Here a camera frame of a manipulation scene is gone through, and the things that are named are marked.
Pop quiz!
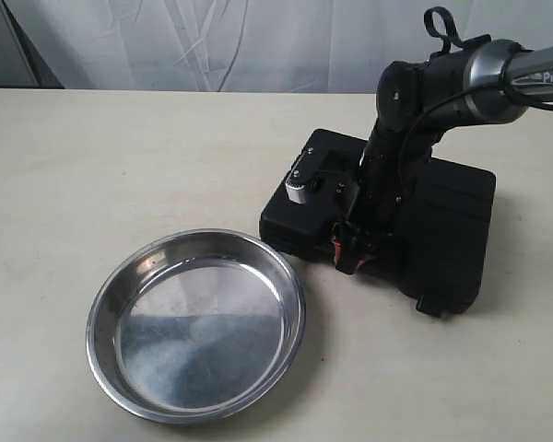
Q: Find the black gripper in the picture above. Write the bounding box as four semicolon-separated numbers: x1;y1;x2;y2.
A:
317;133;431;274

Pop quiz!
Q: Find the black plastic tool case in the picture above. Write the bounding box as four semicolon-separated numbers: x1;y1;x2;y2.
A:
259;129;496;318

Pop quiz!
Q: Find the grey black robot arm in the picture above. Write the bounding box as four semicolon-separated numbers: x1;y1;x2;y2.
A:
332;40;553;274

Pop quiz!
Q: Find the round stainless steel tray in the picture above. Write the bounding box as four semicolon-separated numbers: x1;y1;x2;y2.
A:
85;228;306;425

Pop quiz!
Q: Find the white backdrop cloth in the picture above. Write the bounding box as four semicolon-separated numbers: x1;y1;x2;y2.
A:
0;0;553;96

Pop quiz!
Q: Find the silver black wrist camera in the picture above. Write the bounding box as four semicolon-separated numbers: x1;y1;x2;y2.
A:
285;146;324;204

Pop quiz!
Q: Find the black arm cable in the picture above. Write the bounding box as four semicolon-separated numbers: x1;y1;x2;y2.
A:
395;6;553;199

